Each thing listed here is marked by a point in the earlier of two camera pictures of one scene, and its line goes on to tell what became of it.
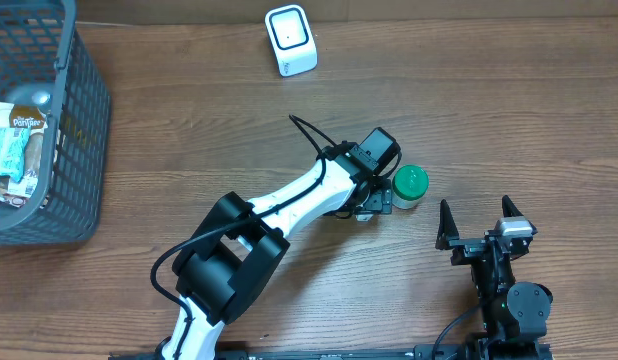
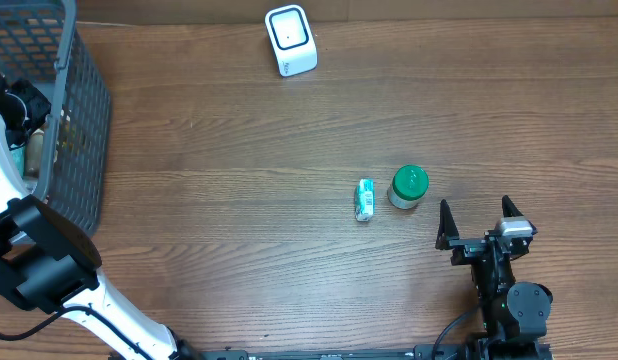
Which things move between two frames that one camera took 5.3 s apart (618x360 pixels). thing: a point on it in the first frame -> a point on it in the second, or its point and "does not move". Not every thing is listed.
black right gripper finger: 511,210 does not move
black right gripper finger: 447,229 does not move
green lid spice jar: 409,184 does not move
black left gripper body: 378,202 -> 26,111
